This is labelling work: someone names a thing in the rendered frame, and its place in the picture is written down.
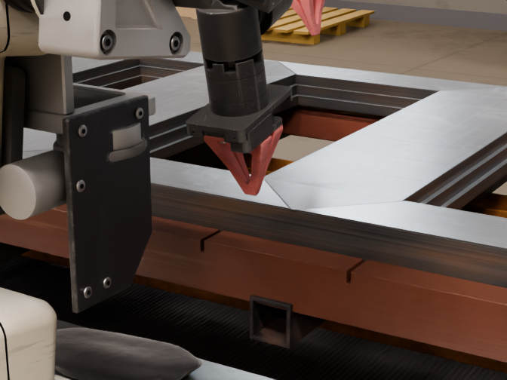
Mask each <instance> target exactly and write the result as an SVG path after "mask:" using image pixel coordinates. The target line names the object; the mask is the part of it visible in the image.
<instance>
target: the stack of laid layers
mask: <svg viewBox="0 0 507 380"><path fill-rule="evenodd" d="M203 65H204V64H201V63H189V62H182V61H176V60H163V59H133V60H123V61H120V62H117V63H112V64H109V65H105V66H101V67H97V68H94V69H89V70H86V71H83V72H77V73H74V74H72V79H73V83H77V84H87V85H92V86H98V87H107V88H112V89H118V90H123V89H126V88H129V87H133V86H136V85H139V84H143V83H146V82H149V81H154V80H156V79H159V78H163V77H167V76H169V75H174V74H177V73H179V72H184V71H186V70H190V69H194V68H197V67H199V66H203ZM271 84H276V85H282V86H289V87H291V90H292V97H293V100H292V101H290V100H286V101H285V102H284V103H282V104H281V105H280V106H279V107H278V108H277V109H276V110H275V111H274V112H273V113H272V115H275V114H277V113H279V112H283V111H284V110H287V109H290V108H292V107H294V106H298V105H300V106H311V107H317V108H323V109H334V110H340V111H346V112H357V113H363V114H369V115H380V116H386V117H387V116H389V115H391V114H393V113H395V112H397V111H400V110H402V109H404V108H406V107H408V106H410V105H412V104H414V103H416V102H418V101H420V100H422V99H424V98H426V97H429V96H431V95H432V94H434V93H437V92H438V91H434V90H422V89H415V88H408V87H396V86H389V85H382V84H370V83H364V82H356V81H344V80H337V79H331V78H318V77H312V76H304V75H297V74H295V75H292V76H291V77H288V78H284V79H281V80H279V81H276V82H273V83H271ZM201 109H202V108H201ZM199 110H200V109H196V110H194V111H191V112H188V113H186V114H183V115H179V116H177V117H175V118H171V119H168V120H166V121H163V122H160V123H157V124H153V125H152V126H149V149H150V157H151V158H160V159H165V158H168V157H170V156H172V155H175V154H177V153H180V152H183V151H185V150H187V149H190V148H192V147H195V146H198V145H200V144H202V143H205V141H204V137H197V136H190V135H188V133H187V128H186V121H187V120H188V119H189V118H191V117H192V116H193V115H194V114H195V113H196V112H198V111H199ZM506 174H507V133H506V134H504V135H503V136H501V137H500V138H498V139H496V140H495V141H493V142H492V143H491V144H489V145H488V146H486V147H484V148H483V149H482V150H480V151H479V152H477V153H475V154H474V155H473V156H471V157H470V158H467V159H466V160H464V161H463V162H462V163H460V164H458V165H457V166H455V167H454V168H453V169H451V170H449V171H448V172H446V173H445V174H444V175H442V176H440V177H439V178H437V179H436V180H434V181H433V182H431V183H429V184H428V185H427V186H425V187H424V188H422V189H420V190H419V191H418V192H416V193H415V194H413V195H411V196H410V197H409V198H407V199H405V201H411V202H416V203H420V204H428V205H433V206H438V207H446V208H450V209H455V210H459V209H461V208H462V207H464V206H465V205H466V204H467V203H468V202H470V201H471V200H473V199H474V198H476V197H477V196H478V195H479V194H480V193H482V192H483V191H485V190H486V189H487V188H489V187H490V186H492V184H494V183H495V182H497V181H498V180H499V179H501V178H502V177H504V175H506ZM151 201H152V216H157V217H161V218H164V219H171V220H175V221H179V222H186V223H190V224H194V225H201V226H205V227H208V228H215V229H219V230H220V232H221V231H230V232H235V233H239V234H245V235H250V236H253V237H257V238H264V239H268V240H272V241H279V242H283V243H287V244H294V245H297V246H301V247H308V248H312V249H317V250H323V251H328V252H332V253H339V254H342V255H346V256H353V257H357V258H361V259H364V260H363V263H364V262H365V261H367V260H372V261H376V262H382V263H386V264H390V265H397V266H401V267H405V268H412V269H416V270H420V271H427V272H431V273H435V274H442V275H446V276H450V277H457V278H461V279H465V280H471V281H475V282H479V283H486V284H490V285H494V286H498V287H505V288H507V250H506V249H502V248H497V247H490V246H485V245H481V244H473V243H469V242H465V241H457V240H453V239H449V238H444V237H437V236H432V235H428V234H420V233H416V232H411V231H405V230H400V229H396V228H388V227H384V226H379V225H371V224H367V223H363V222H356V221H352V220H347V219H339V218H335V217H331V216H323V215H319V214H314V213H307V212H303V211H298V210H290V209H286V208H282V207H274V206H270V205H265V204H258V203H254V202H250V201H242V200H238V199H233V198H225V197H221V196H217V195H209V194H205V193H201V192H193V191H189V190H185V189H180V188H172V187H168V186H164V185H156V184H152V183H151Z"/></svg>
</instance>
